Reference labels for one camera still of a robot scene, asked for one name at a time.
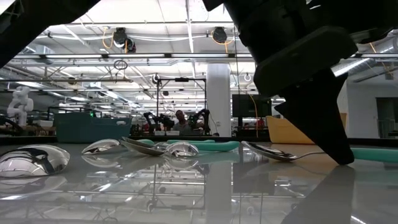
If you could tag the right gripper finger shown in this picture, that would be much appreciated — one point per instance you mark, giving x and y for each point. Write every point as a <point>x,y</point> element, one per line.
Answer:
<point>314,124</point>

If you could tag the black background robot arm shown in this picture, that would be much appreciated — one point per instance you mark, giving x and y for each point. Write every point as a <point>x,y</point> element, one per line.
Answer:
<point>201,119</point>
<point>155,119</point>

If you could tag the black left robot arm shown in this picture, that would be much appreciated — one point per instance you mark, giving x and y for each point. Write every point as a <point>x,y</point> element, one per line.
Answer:
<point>37,21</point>

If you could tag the orange plastic bin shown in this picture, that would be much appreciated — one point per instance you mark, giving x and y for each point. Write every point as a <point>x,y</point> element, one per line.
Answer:
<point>286,132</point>

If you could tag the black monitor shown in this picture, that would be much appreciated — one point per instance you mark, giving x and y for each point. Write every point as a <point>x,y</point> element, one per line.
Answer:
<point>245,105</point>

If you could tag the white pillar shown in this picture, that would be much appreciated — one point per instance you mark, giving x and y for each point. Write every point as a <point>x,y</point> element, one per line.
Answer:
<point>218,99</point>

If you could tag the black rig stand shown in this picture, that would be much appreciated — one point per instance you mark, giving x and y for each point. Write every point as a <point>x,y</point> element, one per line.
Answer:
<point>182,80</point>

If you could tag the person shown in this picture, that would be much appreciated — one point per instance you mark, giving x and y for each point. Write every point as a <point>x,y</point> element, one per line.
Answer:
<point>180,123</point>

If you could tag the teal plastic bin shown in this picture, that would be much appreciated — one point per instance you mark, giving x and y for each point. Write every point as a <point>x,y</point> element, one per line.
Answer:
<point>93,127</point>

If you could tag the white robot figure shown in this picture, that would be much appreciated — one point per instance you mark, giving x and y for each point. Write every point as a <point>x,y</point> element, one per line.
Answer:
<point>20,105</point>

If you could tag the silver ventilation duct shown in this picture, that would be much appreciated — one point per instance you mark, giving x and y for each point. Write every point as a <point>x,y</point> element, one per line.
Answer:
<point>348,65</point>

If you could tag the black table frame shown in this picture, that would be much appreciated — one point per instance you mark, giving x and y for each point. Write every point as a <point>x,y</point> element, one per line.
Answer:
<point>31,140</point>

